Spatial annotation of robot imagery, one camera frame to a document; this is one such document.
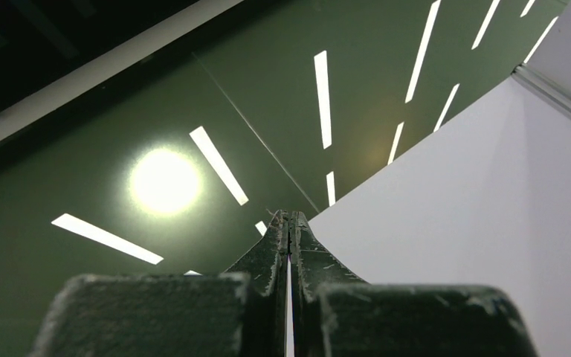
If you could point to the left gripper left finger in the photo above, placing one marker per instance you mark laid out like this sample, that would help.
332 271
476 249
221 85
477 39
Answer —
239 312

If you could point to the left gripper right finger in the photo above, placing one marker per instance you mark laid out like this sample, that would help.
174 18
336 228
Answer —
337 313

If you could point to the white ceiling beam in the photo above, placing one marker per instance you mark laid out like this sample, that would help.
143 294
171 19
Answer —
107 65

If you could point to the right aluminium frame post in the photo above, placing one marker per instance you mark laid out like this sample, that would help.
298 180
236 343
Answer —
544 88

